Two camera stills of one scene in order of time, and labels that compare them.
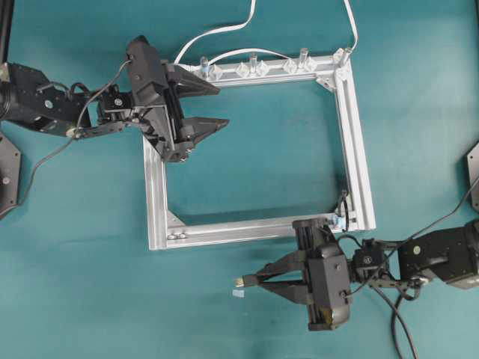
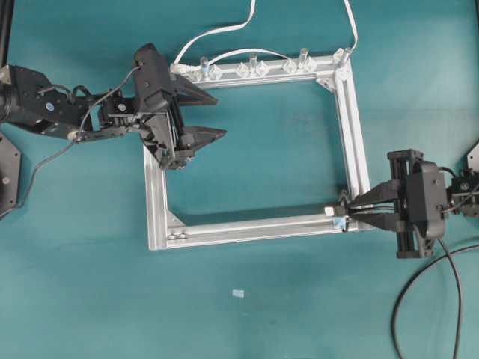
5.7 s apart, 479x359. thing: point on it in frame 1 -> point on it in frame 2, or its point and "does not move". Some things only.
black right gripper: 327,290 -> 425,203
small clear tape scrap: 239,293 does not move
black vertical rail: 6,18 does not move
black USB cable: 251,280 -> 390,209
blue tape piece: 340,221 does not move
